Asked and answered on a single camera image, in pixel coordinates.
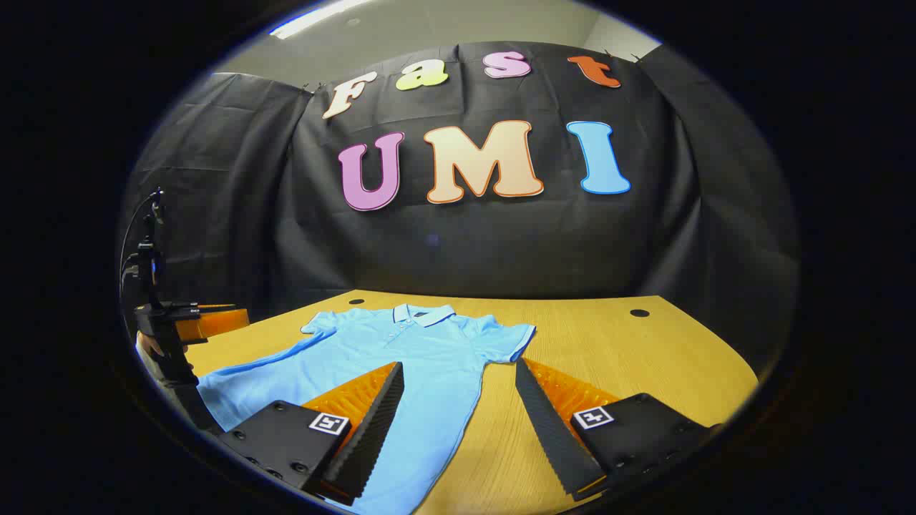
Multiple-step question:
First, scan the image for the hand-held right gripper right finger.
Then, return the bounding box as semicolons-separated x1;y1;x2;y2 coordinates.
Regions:
515;356;723;501

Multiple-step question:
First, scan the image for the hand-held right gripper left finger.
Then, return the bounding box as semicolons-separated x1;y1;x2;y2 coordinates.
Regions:
215;361;405;507

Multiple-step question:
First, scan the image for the light blue T-shirt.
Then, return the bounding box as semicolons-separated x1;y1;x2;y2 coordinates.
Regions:
197;304;537;515

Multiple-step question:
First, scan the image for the black backdrop cloth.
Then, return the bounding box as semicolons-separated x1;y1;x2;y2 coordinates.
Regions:
118;41;799;373

